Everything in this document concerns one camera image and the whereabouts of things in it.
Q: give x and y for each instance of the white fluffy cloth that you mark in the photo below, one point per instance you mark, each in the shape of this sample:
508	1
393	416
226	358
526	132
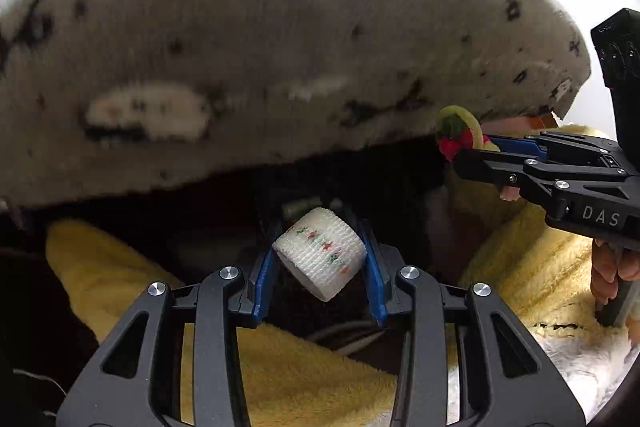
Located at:
575	372

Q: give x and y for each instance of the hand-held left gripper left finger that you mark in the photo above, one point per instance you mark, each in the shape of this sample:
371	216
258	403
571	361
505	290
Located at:
262	287

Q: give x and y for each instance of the dark bin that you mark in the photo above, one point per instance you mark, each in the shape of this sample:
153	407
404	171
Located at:
225	197

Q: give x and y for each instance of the pink yellow crochet toy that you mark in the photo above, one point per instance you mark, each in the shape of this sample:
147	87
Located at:
457	142

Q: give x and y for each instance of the yellow fleece cloth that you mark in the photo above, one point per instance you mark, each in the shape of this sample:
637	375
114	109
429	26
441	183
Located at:
300	382

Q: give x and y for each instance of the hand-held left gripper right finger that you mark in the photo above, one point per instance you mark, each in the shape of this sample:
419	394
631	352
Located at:
375	292

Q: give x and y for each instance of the white bandage tape roll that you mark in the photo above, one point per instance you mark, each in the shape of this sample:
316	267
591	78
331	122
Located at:
320	252

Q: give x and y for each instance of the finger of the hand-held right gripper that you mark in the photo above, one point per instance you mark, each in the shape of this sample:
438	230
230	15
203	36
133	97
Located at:
500	169
520	146

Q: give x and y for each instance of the person's right hand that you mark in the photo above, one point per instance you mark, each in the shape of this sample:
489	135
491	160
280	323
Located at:
605	274

